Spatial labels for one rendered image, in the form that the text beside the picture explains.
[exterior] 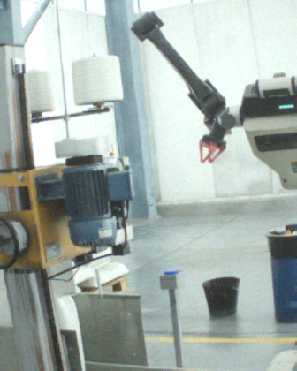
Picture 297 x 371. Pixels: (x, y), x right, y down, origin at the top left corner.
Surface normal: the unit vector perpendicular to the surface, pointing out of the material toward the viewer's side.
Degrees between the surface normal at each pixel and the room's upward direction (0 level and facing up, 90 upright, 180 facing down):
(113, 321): 90
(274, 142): 130
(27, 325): 90
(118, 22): 90
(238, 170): 90
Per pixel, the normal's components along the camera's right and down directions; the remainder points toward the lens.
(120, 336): -0.43, 0.10
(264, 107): -0.26, 0.71
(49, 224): 0.90, -0.07
